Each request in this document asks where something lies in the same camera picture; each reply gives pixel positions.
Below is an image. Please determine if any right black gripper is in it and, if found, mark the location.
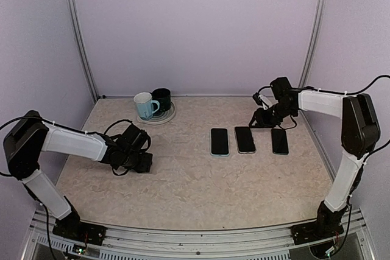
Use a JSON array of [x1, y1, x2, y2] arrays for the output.
[[249, 100, 297, 127]]

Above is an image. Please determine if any clear phone case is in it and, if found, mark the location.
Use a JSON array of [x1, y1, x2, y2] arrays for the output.
[[233, 125, 257, 155]]

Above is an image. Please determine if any light blue phone case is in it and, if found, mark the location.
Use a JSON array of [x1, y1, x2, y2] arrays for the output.
[[210, 128, 230, 158]]

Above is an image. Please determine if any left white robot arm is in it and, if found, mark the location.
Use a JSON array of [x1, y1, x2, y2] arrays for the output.
[[1, 110, 153, 239]]

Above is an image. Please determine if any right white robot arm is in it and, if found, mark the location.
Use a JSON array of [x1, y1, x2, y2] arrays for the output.
[[249, 77, 380, 238]]

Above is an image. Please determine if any grey patterned saucer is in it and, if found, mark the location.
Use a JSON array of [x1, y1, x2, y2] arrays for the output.
[[136, 102, 176, 125]]

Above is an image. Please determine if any light blue mug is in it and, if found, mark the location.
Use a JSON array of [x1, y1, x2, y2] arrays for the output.
[[133, 92, 160, 121]]

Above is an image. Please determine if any black mug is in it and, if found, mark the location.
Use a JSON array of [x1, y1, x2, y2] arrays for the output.
[[152, 88, 171, 113]]

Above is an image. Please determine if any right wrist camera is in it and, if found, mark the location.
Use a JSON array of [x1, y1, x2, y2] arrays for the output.
[[252, 93, 272, 110]]

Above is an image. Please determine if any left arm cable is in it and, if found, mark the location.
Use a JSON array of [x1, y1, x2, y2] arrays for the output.
[[0, 113, 153, 260]]

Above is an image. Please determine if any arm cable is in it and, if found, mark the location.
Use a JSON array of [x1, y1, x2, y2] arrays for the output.
[[0, 113, 153, 260], [257, 74, 390, 260]]

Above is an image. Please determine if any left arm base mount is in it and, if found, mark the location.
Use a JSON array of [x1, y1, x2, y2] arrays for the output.
[[52, 209, 107, 246]]

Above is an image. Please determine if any right aluminium frame post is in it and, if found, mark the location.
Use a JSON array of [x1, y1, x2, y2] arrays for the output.
[[299, 0, 326, 87]]

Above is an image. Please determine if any aluminium frame post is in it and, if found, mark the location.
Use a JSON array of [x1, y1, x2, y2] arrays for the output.
[[299, 0, 326, 87], [66, 0, 99, 103]]

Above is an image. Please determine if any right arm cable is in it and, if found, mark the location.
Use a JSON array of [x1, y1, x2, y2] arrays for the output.
[[257, 74, 390, 260]]

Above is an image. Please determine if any front aluminium rail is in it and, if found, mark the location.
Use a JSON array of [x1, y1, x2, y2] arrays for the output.
[[20, 209, 376, 259]]

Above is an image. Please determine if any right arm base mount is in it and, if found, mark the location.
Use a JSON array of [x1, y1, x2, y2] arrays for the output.
[[290, 201, 347, 245]]

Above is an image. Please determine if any left aluminium frame post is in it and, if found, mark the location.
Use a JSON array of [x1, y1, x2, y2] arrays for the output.
[[66, 0, 99, 103]]

